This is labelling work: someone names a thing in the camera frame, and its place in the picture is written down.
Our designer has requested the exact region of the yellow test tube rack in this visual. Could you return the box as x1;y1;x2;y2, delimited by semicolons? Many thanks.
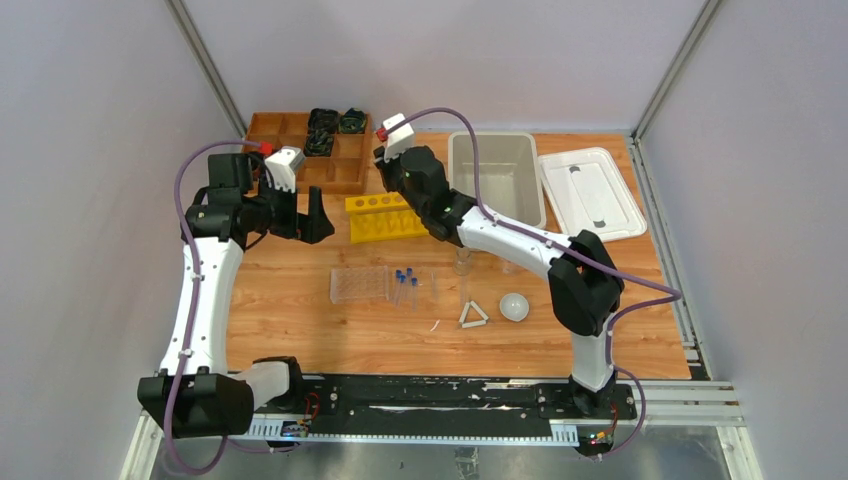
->
344;193;428;244

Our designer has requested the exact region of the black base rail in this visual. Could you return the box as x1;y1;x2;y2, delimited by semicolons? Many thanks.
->
240;374;645;456

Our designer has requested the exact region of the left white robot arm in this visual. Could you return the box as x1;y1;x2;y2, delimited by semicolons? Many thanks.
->
137;147;335;439

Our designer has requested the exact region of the clear plastic tube rack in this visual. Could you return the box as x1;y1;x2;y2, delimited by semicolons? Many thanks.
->
329;266;389;305

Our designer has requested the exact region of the white plastic bin lid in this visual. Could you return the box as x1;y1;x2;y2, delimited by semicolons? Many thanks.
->
538;147;647;242

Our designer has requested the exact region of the grey plastic bin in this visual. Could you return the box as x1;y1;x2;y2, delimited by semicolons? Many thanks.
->
448;132;547;229

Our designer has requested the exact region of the small glass flask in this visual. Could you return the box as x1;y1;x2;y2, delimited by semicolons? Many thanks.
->
453;247;472;276

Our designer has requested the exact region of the black cable bundle left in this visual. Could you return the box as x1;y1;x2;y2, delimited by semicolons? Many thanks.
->
307;107;341;132

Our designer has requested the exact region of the black cable bundle lower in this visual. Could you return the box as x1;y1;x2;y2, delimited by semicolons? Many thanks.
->
303;129;336;158

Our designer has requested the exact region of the wooden compartment tray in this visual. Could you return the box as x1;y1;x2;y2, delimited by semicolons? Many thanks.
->
234;111;374;195

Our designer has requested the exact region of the black cable bundle right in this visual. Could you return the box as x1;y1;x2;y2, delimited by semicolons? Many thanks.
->
338;107;369;135

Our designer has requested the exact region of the white clay triangle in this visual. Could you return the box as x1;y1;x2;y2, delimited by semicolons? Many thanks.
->
458;300;490;329

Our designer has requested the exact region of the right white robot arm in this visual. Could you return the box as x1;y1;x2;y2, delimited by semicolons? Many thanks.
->
373;146;624;418

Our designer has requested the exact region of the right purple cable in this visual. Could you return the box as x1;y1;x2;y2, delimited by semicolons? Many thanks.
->
375;107;684;462

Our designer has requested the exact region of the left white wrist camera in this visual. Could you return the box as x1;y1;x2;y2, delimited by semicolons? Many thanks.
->
265;146;306;193

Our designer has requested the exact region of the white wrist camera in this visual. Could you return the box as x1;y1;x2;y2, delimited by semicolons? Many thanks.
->
265;146;306;193
381;113;416;162

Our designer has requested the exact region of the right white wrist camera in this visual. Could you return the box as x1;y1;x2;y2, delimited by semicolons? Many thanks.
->
381;113;416;162

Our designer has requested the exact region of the black cable bundle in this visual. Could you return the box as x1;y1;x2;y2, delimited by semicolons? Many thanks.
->
307;107;341;132
338;107;369;135
303;129;336;158

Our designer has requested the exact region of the white porcelain dish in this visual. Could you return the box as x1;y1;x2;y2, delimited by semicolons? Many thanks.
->
499;292;530;323

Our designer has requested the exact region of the blue capped tube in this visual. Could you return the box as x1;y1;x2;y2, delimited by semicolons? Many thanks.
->
394;274;405;307
403;267;414;299
409;277;419;311
391;269;406;306

